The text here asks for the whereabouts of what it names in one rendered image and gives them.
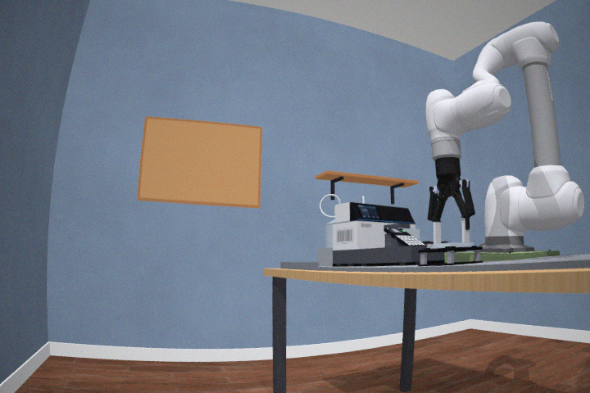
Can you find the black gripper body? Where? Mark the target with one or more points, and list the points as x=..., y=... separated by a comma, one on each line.
x=448, y=170

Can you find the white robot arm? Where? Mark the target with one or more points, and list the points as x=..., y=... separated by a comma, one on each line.
x=550, y=200

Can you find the grey l-shaped raised edge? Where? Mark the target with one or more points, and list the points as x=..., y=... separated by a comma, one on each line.
x=300, y=265

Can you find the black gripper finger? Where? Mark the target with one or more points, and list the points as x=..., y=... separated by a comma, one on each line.
x=466, y=208
x=436, y=205

